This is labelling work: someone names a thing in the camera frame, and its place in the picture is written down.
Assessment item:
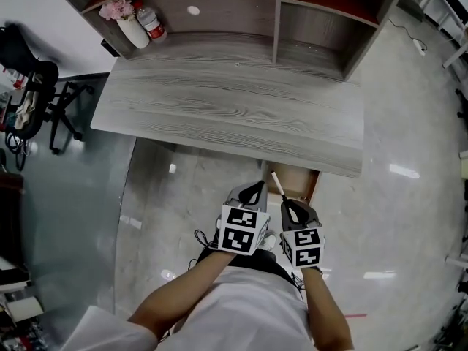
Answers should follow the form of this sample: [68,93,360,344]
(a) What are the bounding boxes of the person's right forearm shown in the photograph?
[301,267,355,351]

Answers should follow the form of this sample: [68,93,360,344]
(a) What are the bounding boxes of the grey wooden shelf hutch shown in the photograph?
[47,0,410,82]

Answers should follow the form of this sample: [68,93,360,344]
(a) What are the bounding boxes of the person's white shoe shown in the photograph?
[260,230,278,251]

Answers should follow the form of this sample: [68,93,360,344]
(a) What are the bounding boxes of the person's white shirt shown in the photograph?
[64,265,322,351]

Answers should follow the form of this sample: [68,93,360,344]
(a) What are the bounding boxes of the black office chair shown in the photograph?
[0,22,95,156]

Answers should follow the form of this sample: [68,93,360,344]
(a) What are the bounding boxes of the white ceramic vase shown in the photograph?
[116,18,151,50]

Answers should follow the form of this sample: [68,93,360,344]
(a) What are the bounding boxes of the person's black trousers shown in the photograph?
[197,249,293,281]

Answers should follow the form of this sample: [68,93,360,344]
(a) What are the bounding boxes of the long white table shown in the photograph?
[442,31,468,69]

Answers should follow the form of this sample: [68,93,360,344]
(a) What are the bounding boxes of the white marker pen black cap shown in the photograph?
[271,171,287,202]

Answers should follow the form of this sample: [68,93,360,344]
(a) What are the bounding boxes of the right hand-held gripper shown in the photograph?
[279,198,326,269]

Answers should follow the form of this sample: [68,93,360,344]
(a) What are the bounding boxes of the black box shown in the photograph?
[101,39,120,58]

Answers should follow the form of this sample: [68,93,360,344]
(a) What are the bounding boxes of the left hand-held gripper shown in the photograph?
[217,180,271,257]

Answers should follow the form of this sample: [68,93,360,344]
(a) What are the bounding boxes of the grey wooden desk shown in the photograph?
[90,42,366,178]

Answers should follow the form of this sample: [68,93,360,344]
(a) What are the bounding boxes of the black power cable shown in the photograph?
[388,18,418,43]

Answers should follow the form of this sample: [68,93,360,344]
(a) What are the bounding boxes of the pink flower bunch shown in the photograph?
[98,0,135,22]

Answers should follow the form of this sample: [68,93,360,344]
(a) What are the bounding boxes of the wooden drawer with white front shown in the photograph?
[265,161,321,204]

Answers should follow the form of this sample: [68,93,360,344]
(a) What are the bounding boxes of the dark wooden cabinet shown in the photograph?
[0,172,26,266]

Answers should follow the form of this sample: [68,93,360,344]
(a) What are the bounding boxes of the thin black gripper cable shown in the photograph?
[291,271,306,300]
[188,228,220,270]

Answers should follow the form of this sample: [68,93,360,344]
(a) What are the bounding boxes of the clear bottle with red label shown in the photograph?
[133,0,168,44]

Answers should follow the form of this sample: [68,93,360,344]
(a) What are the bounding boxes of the person's left forearm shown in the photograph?
[127,249,237,343]

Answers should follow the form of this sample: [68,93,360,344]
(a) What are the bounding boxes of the stack of papers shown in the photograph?
[0,257,45,321]

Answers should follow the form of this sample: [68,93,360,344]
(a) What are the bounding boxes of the beige cloth bag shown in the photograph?
[14,89,41,129]

